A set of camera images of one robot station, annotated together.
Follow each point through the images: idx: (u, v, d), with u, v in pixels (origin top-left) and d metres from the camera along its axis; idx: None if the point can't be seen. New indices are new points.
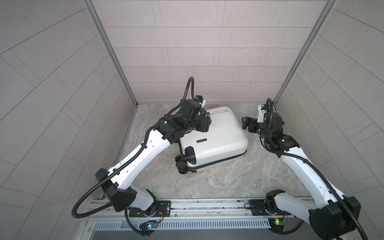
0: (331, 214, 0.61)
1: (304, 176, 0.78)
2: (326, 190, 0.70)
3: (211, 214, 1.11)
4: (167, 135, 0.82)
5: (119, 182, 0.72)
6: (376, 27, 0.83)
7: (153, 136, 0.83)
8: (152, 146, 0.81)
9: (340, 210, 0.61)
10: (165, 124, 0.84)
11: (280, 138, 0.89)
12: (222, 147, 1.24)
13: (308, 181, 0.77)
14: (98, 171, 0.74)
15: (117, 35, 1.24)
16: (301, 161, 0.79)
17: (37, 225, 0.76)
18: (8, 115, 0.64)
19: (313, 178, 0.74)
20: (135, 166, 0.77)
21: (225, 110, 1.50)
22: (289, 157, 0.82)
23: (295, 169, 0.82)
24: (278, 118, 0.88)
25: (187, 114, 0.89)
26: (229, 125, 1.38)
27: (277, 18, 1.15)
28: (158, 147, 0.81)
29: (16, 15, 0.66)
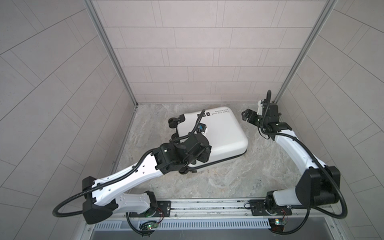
0: (310, 177, 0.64)
1: (291, 151, 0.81)
2: (308, 160, 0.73)
3: (211, 214, 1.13)
4: (160, 166, 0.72)
5: (97, 198, 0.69)
6: (376, 27, 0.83)
7: (148, 161, 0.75)
8: (142, 173, 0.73)
9: (319, 175, 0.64)
10: (165, 152, 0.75)
11: (275, 124, 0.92)
12: (222, 147, 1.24)
13: (294, 155, 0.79)
14: (86, 178, 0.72)
15: (117, 35, 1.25)
16: (290, 139, 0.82)
17: (37, 225, 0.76)
18: (8, 115, 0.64)
19: (299, 151, 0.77)
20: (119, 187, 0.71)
21: (225, 110, 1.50)
22: (281, 137, 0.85)
23: (284, 146, 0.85)
24: (274, 106, 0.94)
25: (190, 150, 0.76)
26: (229, 125, 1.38)
27: (277, 18, 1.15)
28: (149, 175, 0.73)
29: (17, 15, 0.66)
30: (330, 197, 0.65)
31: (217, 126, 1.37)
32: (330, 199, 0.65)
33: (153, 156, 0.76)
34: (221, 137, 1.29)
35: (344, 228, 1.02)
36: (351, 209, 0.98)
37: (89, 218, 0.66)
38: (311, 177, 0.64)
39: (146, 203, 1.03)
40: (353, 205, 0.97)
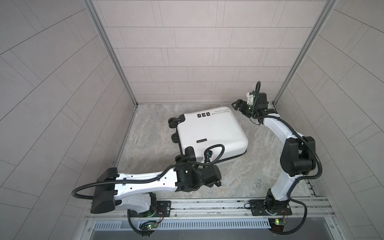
0: (290, 146, 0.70)
1: (275, 129, 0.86)
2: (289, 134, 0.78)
3: (211, 214, 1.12)
4: (179, 185, 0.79)
5: (118, 193, 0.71)
6: (376, 27, 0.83)
7: (170, 175, 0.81)
8: (162, 183, 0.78)
9: (296, 142, 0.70)
10: (184, 173, 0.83)
11: (263, 110, 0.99)
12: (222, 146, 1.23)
13: (278, 132, 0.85)
14: (110, 169, 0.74)
15: (117, 35, 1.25)
16: (274, 118, 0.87)
17: (37, 225, 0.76)
18: (8, 115, 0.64)
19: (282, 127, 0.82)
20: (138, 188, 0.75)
21: (225, 109, 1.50)
22: (267, 118, 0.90)
23: (270, 126, 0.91)
24: (264, 94, 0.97)
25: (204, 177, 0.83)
26: (229, 125, 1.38)
27: (277, 18, 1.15)
28: (168, 187, 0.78)
29: (16, 15, 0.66)
30: (308, 164, 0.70)
31: (217, 126, 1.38)
32: (309, 166, 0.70)
33: (175, 172, 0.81)
34: (221, 137, 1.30)
35: (344, 227, 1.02)
36: (351, 209, 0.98)
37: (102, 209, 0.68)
38: (291, 145, 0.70)
39: (147, 205, 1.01)
40: (353, 205, 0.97)
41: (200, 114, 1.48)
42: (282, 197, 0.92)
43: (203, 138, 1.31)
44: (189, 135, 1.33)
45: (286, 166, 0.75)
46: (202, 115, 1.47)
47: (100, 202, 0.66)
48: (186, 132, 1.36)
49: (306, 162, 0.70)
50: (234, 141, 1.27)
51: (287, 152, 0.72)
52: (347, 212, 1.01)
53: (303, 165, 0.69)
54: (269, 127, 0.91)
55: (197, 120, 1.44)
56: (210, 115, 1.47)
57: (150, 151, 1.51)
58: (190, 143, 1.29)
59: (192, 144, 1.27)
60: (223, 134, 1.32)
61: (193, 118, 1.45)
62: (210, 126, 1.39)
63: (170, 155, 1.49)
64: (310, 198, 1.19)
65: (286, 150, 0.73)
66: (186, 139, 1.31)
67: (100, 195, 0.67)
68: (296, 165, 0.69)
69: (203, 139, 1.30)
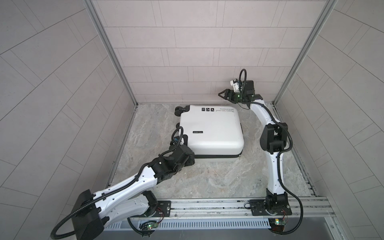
0: (268, 130, 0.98)
1: (259, 115, 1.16)
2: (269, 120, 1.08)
3: (211, 214, 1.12)
4: (159, 175, 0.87)
5: (103, 208, 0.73)
6: (376, 27, 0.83)
7: (147, 172, 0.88)
8: (142, 181, 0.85)
9: (273, 127, 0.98)
10: (159, 165, 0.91)
11: (251, 95, 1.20)
12: (215, 142, 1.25)
13: (261, 117, 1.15)
14: (85, 192, 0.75)
15: (117, 35, 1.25)
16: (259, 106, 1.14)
17: (37, 225, 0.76)
18: (8, 115, 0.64)
19: (264, 114, 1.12)
20: (121, 194, 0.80)
21: (230, 109, 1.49)
22: (254, 105, 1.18)
23: (255, 111, 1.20)
24: (250, 82, 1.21)
25: (178, 158, 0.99)
26: (231, 124, 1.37)
27: (277, 18, 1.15)
28: (148, 183, 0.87)
29: (16, 14, 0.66)
30: (281, 142, 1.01)
31: (217, 123, 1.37)
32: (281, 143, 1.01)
33: (150, 168, 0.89)
34: (217, 133, 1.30)
35: (344, 227, 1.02)
36: (351, 209, 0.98)
37: (91, 230, 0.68)
38: (268, 129, 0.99)
39: (143, 204, 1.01)
40: (352, 205, 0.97)
41: (204, 109, 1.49)
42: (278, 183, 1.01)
43: (200, 129, 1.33)
44: (188, 127, 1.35)
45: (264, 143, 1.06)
46: (206, 110, 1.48)
47: (84, 224, 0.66)
48: (185, 124, 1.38)
49: (279, 141, 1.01)
50: (231, 140, 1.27)
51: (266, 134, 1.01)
52: (347, 212, 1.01)
53: (276, 143, 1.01)
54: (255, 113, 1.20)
55: (200, 116, 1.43)
56: (214, 111, 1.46)
57: (150, 151, 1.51)
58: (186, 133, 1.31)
59: (188, 133, 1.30)
60: (221, 130, 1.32)
61: (197, 111, 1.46)
62: (211, 122, 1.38)
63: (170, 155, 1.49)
64: (310, 198, 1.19)
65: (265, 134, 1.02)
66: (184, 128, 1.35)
67: (83, 220, 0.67)
68: (271, 143, 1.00)
69: (199, 130, 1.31)
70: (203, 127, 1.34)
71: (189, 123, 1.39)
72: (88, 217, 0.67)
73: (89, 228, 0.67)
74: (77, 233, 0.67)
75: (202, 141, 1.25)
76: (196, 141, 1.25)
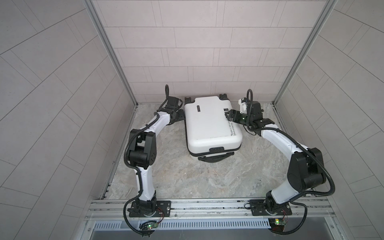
0: (298, 161, 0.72)
1: (280, 144, 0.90)
2: (293, 147, 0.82)
3: (211, 214, 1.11)
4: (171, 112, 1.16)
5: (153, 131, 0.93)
6: (376, 27, 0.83)
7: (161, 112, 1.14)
8: (163, 116, 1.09)
9: (304, 157, 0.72)
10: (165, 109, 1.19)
11: (258, 121, 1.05)
12: (188, 123, 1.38)
13: (284, 147, 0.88)
14: (132, 129, 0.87)
15: (117, 35, 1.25)
16: (275, 131, 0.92)
17: (37, 225, 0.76)
18: (8, 115, 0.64)
19: (285, 141, 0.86)
20: (157, 124, 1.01)
21: (232, 132, 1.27)
22: (267, 131, 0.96)
23: (271, 138, 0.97)
24: (257, 105, 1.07)
25: (175, 104, 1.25)
26: (213, 135, 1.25)
27: (277, 18, 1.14)
28: (167, 117, 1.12)
29: (17, 15, 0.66)
30: (319, 178, 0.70)
31: (210, 120, 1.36)
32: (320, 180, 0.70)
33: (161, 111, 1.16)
34: (198, 121, 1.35)
35: (344, 227, 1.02)
36: (350, 209, 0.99)
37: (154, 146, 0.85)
38: (299, 160, 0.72)
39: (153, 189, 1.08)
40: (352, 205, 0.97)
41: (228, 109, 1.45)
42: (283, 201, 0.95)
43: (200, 111, 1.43)
44: (202, 101, 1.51)
45: (296, 183, 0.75)
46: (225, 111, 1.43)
47: (148, 142, 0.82)
48: (201, 100, 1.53)
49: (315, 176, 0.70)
50: (192, 133, 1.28)
51: (296, 166, 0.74)
52: (347, 212, 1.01)
53: (313, 181, 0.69)
54: (272, 141, 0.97)
55: (215, 110, 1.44)
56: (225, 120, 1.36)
57: None
58: (198, 101, 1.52)
59: (196, 104, 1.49)
60: (204, 125, 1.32)
61: (211, 109, 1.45)
62: (209, 116, 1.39)
63: (170, 155, 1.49)
64: (310, 198, 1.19)
65: (295, 167, 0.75)
66: (200, 100, 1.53)
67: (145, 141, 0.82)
68: (307, 181, 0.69)
69: (199, 109, 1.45)
70: (203, 112, 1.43)
71: (204, 102, 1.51)
72: (148, 137, 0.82)
73: (152, 145, 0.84)
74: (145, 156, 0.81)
75: (190, 115, 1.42)
76: (190, 109, 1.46)
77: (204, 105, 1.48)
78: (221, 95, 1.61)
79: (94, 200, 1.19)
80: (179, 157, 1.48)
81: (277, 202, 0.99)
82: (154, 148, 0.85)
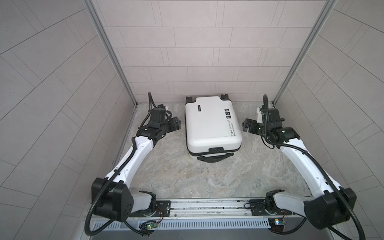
0: (327, 203, 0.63)
1: (303, 168, 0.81)
2: (323, 182, 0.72)
3: (211, 214, 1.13)
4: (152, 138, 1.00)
5: (124, 180, 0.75)
6: (376, 27, 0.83)
7: (140, 140, 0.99)
8: (141, 147, 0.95)
9: (335, 200, 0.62)
10: (145, 130, 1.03)
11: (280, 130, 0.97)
12: (188, 124, 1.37)
13: (308, 174, 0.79)
14: (96, 179, 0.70)
15: (117, 35, 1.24)
16: (300, 152, 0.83)
17: (37, 225, 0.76)
18: (8, 115, 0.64)
19: (312, 170, 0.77)
20: (132, 163, 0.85)
21: (233, 133, 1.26)
22: (289, 148, 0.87)
23: (293, 158, 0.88)
24: (275, 112, 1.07)
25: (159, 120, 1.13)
26: (213, 135, 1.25)
27: (277, 18, 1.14)
28: (146, 146, 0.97)
29: (17, 15, 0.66)
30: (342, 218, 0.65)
31: (210, 121, 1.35)
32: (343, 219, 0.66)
33: (140, 136, 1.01)
34: (198, 121, 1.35)
35: (343, 227, 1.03)
36: None
37: (126, 198, 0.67)
38: (328, 203, 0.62)
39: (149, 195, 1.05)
40: (352, 205, 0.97)
41: (229, 110, 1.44)
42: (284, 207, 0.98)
43: (200, 111, 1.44)
44: (202, 102, 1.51)
45: (316, 218, 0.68)
46: (226, 112, 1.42)
47: (116, 198, 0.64)
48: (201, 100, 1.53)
49: (339, 215, 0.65)
50: (192, 134, 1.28)
51: (320, 204, 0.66)
52: None
53: (335, 221, 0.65)
54: (293, 160, 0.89)
55: (215, 111, 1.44)
56: (226, 121, 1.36)
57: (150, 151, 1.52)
58: (198, 102, 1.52)
59: (196, 104, 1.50)
60: (204, 125, 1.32)
61: (211, 110, 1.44)
62: (210, 117, 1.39)
63: (170, 155, 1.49)
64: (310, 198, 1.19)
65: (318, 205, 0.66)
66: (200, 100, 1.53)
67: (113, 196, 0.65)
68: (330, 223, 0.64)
69: (200, 109, 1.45)
70: (203, 111, 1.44)
71: (204, 102, 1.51)
72: (115, 191, 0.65)
73: (122, 201, 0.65)
74: (115, 213, 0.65)
75: (189, 115, 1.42)
76: (190, 109, 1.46)
77: (204, 105, 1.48)
78: (223, 95, 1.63)
79: None
80: (179, 157, 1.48)
81: (277, 206, 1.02)
82: (126, 201, 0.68)
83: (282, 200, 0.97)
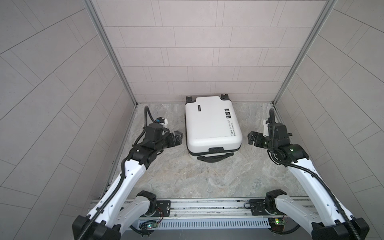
0: (338, 235, 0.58)
1: (311, 191, 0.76)
2: (333, 210, 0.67)
3: (211, 214, 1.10)
4: (143, 160, 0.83)
5: (107, 220, 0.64)
6: (376, 27, 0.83)
7: (130, 165, 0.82)
8: (131, 175, 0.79)
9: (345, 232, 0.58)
10: (138, 152, 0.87)
11: (287, 148, 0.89)
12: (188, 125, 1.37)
13: (316, 199, 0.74)
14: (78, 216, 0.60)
15: (117, 35, 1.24)
16: (309, 175, 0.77)
17: (37, 226, 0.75)
18: (8, 115, 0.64)
19: (322, 195, 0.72)
20: (119, 196, 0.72)
21: (232, 133, 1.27)
22: (298, 170, 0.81)
23: (301, 180, 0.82)
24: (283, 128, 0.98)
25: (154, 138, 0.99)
26: (213, 135, 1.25)
27: (277, 18, 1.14)
28: (137, 173, 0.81)
29: (16, 15, 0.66)
30: None
31: (210, 121, 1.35)
32: None
33: (131, 160, 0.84)
34: (198, 121, 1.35)
35: None
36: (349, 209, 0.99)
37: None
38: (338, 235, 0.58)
39: (144, 201, 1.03)
40: (352, 205, 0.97)
41: (229, 110, 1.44)
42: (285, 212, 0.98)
43: (200, 111, 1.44)
44: (202, 101, 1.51)
45: None
46: (226, 112, 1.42)
47: None
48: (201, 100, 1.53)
49: None
50: (192, 135, 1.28)
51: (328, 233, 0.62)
52: None
53: None
54: (300, 180, 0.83)
55: (215, 110, 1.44)
56: (226, 121, 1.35)
57: None
58: (198, 102, 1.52)
59: (196, 104, 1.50)
60: (204, 125, 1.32)
61: (211, 109, 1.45)
62: (209, 117, 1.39)
63: (170, 155, 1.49)
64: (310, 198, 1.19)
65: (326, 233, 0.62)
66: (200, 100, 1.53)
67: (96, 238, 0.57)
68: None
69: (200, 109, 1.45)
70: (203, 111, 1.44)
71: (204, 102, 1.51)
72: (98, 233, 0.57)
73: None
74: None
75: (189, 115, 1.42)
76: (190, 109, 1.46)
77: (204, 105, 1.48)
78: (223, 95, 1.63)
79: (94, 200, 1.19)
80: (179, 157, 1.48)
81: (277, 208, 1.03)
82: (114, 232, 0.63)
83: (286, 206, 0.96)
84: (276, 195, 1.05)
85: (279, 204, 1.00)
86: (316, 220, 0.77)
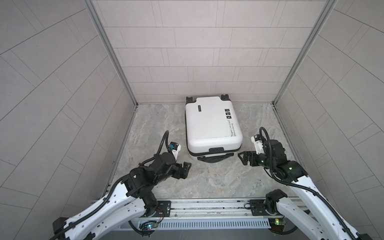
0: None
1: (315, 209, 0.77)
2: (339, 229, 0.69)
3: (211, 214, 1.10)
4: (133, 191, 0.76)
5: (72, 236, 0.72)
6: (376, 27, 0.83)
7: (119, 190, 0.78)
8: (114, 202, 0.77)
9: None
10: (134, 179, 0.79)
11: (286, 166, 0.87)
12: (188, 125, 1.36)
13: (320, 217, 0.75)
14: (56, 219, 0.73)
15: (117, 35, 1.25)
16: (311, 193, 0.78)
17: (38, 225, 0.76)
18: (8, 115, 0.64)
19: (326, 214, 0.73)
20: (93, 217, 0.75)
21: (233, 133, 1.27)
22: (299, 189, 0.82)
23: (303, 198, 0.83)
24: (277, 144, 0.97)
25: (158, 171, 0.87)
26: (213, 135, 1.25)
27: (277, 18, 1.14)
28: (121, 201, 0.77)
29: (17, 15, 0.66)
30: None
31: (210, 121, 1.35)
32: None
33: (124, 184, 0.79)
34: (198, 121, 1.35)
35: None
36: (349, 209, 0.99)
37: None
38: None
39: (139, 208, 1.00)
40: (351, 205, 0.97)
41: (229, 110, 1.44)
42: (284, 214, 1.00)
43: (200, 111, 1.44)
44: (202, 101, 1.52)
45: None
46: (226, 112, 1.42)
47: None
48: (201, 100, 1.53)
49: None
50: (192, 135, 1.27)
51: None
52: (346, 213, 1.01)
53: None
54: (302, 198, 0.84)
55: (215, 110, 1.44)
56: (226, 121, 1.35)
57: (150, 152, 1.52)
58: (198, 102, 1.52)
59: (196, 104, 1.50)
60: (205, 126, 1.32)
61: (211, 110, 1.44)
62: (210, 117, 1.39)
63: None
64: None
65: None
66: (200, 100, 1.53)
67: None
68: None
69: (200, 109, 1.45)
70: (203, 111, 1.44)
71: (204, 102, 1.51)
72: None
73: None
74: None
75: (190, 115, 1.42)
76: (190, 109, 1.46)
77: (204, 105, 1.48)
78: (223, 95, 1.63)
79: (93, 200, 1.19)
80: (179, 157, 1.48)
81: (278, 210, 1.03)
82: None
83: (288, 212, 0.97)
84: (278, 199, 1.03)
85: (281, 208, 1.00)
86: (323, 235, 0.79)
